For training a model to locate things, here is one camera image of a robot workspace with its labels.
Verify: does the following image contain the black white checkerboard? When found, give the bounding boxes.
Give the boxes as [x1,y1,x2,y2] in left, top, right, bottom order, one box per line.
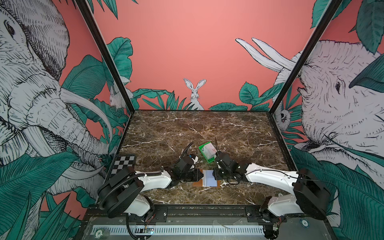
[110,154,137,178]

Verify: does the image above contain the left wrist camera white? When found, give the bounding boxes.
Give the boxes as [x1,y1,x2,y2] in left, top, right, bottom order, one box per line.
[189,154,199,165]

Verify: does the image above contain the right black frame post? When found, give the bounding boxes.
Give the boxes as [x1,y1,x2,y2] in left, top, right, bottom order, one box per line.
[269,0,342,115]

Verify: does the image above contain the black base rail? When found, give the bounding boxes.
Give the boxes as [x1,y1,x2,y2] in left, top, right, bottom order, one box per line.
[82,201,326,226]

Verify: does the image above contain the stack of credit cards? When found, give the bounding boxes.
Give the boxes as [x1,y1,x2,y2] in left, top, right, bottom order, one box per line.
[202,142,217,160]

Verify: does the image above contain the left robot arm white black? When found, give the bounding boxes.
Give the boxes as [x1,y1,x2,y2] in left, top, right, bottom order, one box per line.
[98,155,204,223]

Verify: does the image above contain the left black frame post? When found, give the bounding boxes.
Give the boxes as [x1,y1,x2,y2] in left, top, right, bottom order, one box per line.
[75,0,135,115]

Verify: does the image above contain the brown leather card holder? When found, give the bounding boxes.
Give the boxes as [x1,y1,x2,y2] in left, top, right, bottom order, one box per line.
[192,170,221,188]

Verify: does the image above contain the left camera black cable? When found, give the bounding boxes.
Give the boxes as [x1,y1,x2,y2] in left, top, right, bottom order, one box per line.
[179,141,195,159]

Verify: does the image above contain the white slotted cable duct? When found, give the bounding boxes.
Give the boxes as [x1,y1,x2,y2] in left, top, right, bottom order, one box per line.
[90,225,264,236]

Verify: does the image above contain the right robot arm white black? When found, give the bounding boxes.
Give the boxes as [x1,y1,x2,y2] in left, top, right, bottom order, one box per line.
[213,152,331,223]

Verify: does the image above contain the green plastic tray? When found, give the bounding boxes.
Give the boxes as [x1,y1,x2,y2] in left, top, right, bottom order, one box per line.
[199,142,217,163]

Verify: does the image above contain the black frame post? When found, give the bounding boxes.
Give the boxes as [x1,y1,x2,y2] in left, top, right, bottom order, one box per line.
[269,0,342,115]
[75,0,135,115]

